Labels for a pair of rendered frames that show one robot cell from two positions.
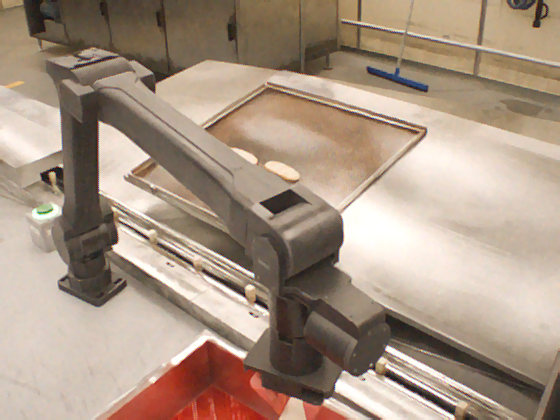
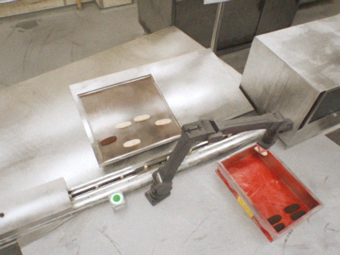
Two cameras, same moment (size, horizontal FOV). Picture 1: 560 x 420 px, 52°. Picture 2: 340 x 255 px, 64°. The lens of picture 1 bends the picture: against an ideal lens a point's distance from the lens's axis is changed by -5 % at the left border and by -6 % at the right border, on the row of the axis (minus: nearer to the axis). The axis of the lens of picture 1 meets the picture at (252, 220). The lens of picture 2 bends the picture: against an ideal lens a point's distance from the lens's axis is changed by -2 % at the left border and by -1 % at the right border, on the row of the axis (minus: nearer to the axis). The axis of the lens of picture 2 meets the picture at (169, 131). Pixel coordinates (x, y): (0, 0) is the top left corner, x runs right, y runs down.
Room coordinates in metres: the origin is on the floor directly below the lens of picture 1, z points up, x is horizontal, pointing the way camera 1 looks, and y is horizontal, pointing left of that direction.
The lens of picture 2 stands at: (0.70, 0.95, 2.17)
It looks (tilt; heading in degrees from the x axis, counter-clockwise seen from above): 51 degrees down; 286
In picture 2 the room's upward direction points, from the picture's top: 4 degrees clockwise
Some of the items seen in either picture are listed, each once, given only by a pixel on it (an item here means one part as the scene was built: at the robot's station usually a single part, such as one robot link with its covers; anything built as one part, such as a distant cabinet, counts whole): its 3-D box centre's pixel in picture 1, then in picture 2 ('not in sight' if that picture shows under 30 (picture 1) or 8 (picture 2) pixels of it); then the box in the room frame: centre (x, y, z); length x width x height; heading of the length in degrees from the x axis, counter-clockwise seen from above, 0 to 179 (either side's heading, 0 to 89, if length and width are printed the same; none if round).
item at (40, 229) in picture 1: (51, 232); (117, 203); (1.10, 0.45, 0.84); 0.08 x 0.08 x 0.11; 45
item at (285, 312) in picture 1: (301, 303); (273, 129); (0.46, -0.04, 1.15); 0.07 x 0.06 x 0.07; 38
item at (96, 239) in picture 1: (88, 240); (161, 181); (0.92, 0.30, 0.94); 0.09 x 0.05 x 0.10; 38
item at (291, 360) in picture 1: (296, 344); (268, 137); (0.47, -0.04, 1.09); 0.10 x 0.07 x 0.07; 61
